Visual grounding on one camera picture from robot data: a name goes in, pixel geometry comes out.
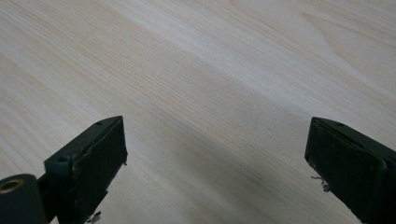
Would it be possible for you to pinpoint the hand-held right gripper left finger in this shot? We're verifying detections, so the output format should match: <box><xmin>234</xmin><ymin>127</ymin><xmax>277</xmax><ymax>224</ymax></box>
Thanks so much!
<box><xmin>36</xmin><ymin>115</ymin><xmax>129</xmax><ymax>224</ymax></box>

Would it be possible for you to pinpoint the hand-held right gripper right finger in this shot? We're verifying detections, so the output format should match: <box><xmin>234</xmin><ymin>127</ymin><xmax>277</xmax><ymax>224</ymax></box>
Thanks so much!
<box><xmin>304</xmin><ymin>116</ymin><xmax>396</xmax><ymax>224</ymax></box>

